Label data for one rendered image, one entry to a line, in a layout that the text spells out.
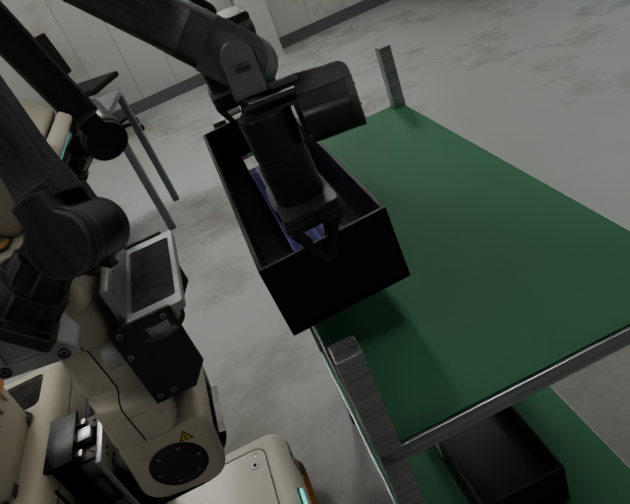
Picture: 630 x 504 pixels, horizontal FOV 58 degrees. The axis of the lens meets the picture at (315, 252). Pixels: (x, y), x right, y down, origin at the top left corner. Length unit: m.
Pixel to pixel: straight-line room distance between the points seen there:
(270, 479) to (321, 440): 0.42
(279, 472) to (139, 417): 0.64
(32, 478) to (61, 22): 5.63
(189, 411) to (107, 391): 0.14
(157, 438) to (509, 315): 0.62
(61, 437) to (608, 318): 0.95
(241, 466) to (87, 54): 5.37
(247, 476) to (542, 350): 1.06
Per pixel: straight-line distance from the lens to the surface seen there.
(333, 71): 0.59
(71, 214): 0.66
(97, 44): 6.48
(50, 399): 1.31
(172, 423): 1.05
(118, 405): 1.02
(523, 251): 0.87
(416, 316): 0.80
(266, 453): 1.64
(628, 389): 1.91
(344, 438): 1.94
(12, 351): 0.78
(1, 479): 1.15
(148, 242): 1.09
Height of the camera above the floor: 1.48
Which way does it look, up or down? 32 degrees down
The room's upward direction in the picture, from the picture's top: 23 degrees counter-clockwise
